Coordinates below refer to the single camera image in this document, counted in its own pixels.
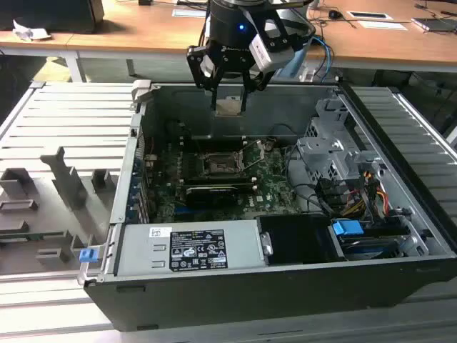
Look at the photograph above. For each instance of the grey power supply unit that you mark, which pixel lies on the grey power supply unit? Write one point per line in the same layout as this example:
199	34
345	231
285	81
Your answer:
143	250

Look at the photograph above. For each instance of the small square CPU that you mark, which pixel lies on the small square CPU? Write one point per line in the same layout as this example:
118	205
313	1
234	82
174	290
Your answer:
229	107

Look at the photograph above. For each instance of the small black desk object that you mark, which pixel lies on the small black desk object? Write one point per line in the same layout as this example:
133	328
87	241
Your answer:
144	2

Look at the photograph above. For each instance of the black PC case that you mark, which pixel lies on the black PC case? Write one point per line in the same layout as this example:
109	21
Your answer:
250	303

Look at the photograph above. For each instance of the black computer mouse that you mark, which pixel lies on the black computer mouse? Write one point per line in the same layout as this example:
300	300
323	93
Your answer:
334	14

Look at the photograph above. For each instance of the blue plastic latch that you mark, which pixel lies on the blue plastic latch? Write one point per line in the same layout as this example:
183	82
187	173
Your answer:
87	256

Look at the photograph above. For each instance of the blue expansion slot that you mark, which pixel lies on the blue expansion slot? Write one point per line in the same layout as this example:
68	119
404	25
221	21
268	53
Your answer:
182	211

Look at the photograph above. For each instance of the silver metal drive cage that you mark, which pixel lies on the silver metal drive cage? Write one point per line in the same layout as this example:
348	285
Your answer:
317	150

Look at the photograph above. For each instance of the white wrist camera on bracket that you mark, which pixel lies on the white wrist camera on bracket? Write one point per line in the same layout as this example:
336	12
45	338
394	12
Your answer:
269	53

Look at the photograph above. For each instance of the round coin battery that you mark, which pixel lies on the round coin battery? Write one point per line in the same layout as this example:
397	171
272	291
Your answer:
267	145

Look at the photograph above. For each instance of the white plastic block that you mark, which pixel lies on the white plastic block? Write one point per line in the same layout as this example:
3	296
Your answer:
307	75

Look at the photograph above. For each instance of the green motherboard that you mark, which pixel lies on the green motherboard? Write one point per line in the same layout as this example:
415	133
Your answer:
275	178

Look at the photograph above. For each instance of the crumpled white paper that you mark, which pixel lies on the crumpled white paper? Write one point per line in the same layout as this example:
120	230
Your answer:
28	33

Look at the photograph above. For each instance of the grey parts rack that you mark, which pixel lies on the grey parts rack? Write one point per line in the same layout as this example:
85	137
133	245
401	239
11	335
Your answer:
93	221

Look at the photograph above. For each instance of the RAM slot with white latch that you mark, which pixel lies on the RAM slot with white latch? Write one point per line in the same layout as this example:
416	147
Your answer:
254	187
243	138
245	143
252	179

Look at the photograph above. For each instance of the wooden desk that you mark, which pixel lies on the wooden desk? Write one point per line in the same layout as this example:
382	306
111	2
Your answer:
392	44
125	28

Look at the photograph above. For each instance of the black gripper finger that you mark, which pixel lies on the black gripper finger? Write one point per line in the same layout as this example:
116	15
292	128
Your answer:
258	80
198	68

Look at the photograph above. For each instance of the black graphics card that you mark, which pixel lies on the black graphics card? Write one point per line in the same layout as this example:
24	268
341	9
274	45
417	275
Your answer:
210	197

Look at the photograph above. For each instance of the blue disk carrier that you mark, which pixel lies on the blue disk carrier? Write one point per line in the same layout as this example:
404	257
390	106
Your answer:
346	227

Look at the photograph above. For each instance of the black CPU socket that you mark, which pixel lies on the black CPU socket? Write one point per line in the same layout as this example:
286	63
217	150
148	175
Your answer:
219	168

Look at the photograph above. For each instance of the black box on desk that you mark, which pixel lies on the black box on desk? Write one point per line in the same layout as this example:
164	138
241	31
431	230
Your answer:
53	14

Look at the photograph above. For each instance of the white paper sheet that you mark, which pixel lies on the white paper sheet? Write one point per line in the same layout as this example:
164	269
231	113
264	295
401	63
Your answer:
382	25

